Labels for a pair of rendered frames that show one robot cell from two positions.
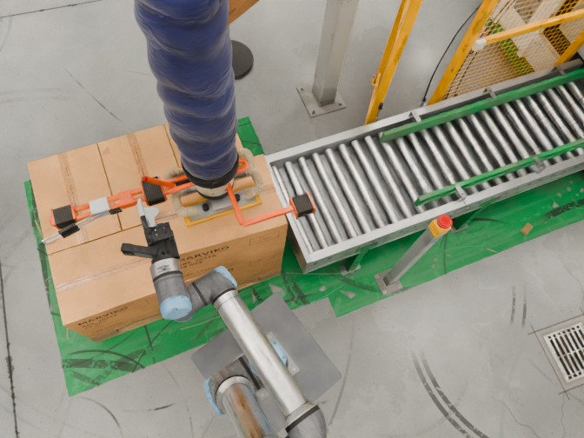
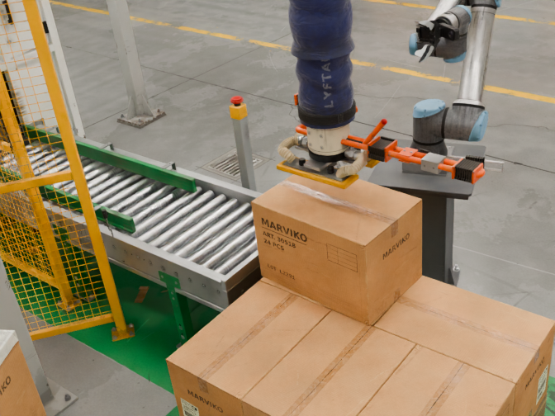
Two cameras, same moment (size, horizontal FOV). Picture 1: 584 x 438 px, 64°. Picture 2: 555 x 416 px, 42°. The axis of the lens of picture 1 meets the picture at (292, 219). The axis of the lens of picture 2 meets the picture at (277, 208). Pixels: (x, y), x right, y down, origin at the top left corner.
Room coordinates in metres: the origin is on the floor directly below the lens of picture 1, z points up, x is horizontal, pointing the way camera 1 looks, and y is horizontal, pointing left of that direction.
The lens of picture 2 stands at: (1.90, 2.74, 2.50)
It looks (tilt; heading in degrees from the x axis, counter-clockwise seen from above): 31 degrees down; 253
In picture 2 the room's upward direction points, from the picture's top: 7 degrees counter-clockwise
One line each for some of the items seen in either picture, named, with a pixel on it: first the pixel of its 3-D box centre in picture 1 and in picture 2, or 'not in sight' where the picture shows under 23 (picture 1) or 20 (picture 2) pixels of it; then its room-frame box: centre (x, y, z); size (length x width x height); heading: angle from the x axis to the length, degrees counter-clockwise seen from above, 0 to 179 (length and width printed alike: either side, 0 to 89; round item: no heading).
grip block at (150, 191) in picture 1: (153, 191); (382, 148); (0.78, 0.57, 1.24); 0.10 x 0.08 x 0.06; 30
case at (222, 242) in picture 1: (218, 220); (337, 239); (0.90, 0.37, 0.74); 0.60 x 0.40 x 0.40; 117
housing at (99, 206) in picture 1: (100, 208); (433, 163); (0.67, 0.76, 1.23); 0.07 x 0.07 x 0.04; 30
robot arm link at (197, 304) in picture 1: (182, 303); (453, 45); (0.30, 0.30, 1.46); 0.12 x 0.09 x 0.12; 133
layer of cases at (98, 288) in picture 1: (160, 217); (361, 376); (1.01, 0.78, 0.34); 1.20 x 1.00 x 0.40; 121
